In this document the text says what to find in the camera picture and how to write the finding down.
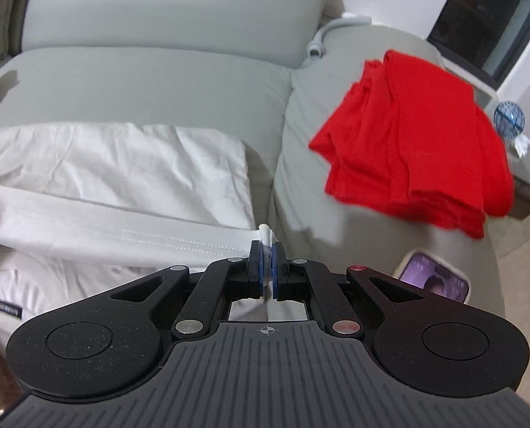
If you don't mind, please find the grey sofa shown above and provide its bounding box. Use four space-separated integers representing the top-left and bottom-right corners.
0 0 503 322

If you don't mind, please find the red folded garment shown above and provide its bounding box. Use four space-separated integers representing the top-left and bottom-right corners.
308 49 516 240

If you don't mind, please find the smartphone with lit screen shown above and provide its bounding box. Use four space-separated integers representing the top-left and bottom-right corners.
392 250 471 307

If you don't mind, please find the white garment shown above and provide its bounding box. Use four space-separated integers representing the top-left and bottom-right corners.
0 122 310 353

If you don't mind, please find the white charger cable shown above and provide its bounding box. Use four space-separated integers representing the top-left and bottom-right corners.
306 14 373 60

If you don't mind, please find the dark window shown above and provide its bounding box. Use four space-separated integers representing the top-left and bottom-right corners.
425 0 530 91

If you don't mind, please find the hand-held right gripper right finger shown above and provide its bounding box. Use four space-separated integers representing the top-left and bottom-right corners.
271 241 431 338

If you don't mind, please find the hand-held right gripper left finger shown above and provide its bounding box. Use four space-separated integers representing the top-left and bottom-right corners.
109 240 266 340

